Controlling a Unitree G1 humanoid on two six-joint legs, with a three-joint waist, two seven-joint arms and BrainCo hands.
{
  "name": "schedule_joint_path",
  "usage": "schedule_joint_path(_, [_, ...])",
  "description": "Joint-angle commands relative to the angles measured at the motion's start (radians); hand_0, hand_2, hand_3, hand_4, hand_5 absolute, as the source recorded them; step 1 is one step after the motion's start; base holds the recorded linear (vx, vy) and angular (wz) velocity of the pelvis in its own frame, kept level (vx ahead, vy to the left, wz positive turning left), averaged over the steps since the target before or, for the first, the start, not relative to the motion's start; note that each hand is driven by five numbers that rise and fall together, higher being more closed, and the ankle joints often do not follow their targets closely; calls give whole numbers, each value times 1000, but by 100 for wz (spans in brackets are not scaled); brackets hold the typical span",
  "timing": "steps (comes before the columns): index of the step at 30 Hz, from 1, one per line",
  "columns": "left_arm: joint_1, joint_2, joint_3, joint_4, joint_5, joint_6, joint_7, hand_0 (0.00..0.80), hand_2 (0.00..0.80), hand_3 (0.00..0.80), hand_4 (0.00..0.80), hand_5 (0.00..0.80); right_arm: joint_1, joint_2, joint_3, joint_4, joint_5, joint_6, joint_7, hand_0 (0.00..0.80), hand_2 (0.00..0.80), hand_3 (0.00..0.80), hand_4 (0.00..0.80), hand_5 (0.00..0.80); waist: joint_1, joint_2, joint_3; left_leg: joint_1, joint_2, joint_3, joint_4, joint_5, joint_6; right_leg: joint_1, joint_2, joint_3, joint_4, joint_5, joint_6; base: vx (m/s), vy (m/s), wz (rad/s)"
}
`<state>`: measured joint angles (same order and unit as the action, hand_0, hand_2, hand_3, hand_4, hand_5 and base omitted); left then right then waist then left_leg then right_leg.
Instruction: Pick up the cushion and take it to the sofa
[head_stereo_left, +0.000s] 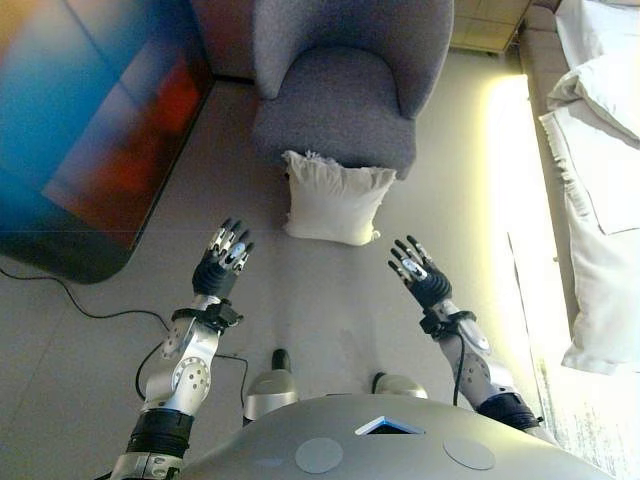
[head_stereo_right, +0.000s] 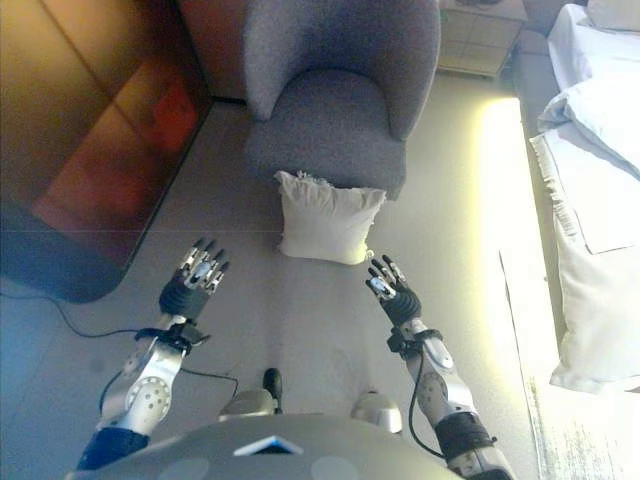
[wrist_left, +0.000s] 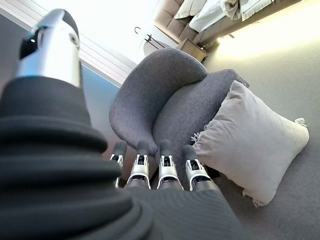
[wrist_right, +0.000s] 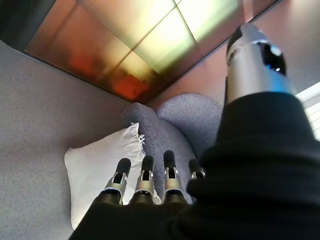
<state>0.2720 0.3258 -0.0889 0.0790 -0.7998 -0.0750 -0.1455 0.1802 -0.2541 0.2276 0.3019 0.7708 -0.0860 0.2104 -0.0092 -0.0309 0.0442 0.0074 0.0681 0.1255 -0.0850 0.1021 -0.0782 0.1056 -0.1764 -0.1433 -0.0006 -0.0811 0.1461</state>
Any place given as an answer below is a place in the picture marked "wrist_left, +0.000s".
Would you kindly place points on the bed with white sheet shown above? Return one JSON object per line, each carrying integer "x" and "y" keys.
{"x": 212, "y": 20}

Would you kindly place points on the grey fabric armchair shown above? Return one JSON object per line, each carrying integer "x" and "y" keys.
{"x": 155, "y": 95}

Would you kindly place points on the pale fringed blanket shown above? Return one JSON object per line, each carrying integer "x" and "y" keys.
{"x": 250, "y": 8}

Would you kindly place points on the white bed pillow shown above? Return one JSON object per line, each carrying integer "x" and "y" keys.
{"x": 190, "y": 8}

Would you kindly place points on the white fringed cushion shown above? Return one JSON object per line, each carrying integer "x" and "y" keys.
{"x": 250, "y": 140}

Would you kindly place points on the light wooden nightstand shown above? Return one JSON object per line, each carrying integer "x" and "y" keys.
{"x": 192, "y": 50}

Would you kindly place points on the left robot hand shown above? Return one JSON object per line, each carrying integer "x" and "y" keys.
{"x": 50, "y": 175}

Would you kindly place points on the beige tufted headboard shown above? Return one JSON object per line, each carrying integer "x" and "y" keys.
{"x": 170, "y": 17}

